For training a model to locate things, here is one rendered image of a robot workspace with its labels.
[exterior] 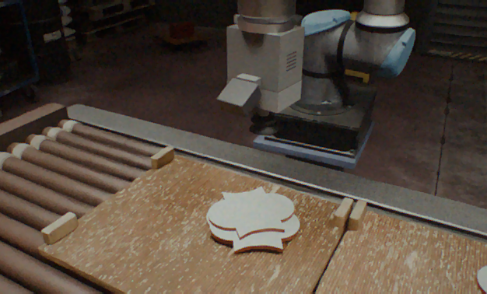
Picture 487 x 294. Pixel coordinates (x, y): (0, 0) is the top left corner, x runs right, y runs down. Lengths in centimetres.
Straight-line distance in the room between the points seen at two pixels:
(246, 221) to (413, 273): 26
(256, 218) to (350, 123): 44
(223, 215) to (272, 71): 27
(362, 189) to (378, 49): 31
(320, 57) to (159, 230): 57
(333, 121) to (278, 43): 55
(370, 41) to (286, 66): 46
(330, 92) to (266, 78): 56
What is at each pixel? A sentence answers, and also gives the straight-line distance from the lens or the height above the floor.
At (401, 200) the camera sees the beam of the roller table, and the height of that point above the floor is 92.
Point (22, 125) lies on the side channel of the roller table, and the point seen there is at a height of 95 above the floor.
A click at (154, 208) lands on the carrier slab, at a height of 94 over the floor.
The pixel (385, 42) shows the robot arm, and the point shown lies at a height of 116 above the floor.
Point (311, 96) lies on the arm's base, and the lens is 110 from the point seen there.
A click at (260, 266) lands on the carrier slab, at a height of 94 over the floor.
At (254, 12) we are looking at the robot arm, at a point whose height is 130.
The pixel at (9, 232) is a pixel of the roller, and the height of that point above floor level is 92.
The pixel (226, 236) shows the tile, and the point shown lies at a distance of 70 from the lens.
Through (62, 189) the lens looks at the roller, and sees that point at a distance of 95.
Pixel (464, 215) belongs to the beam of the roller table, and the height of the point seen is 92.
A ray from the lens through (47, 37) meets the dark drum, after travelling 432.
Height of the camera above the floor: 140
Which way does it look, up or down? 28 degrees down
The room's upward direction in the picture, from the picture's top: straight up
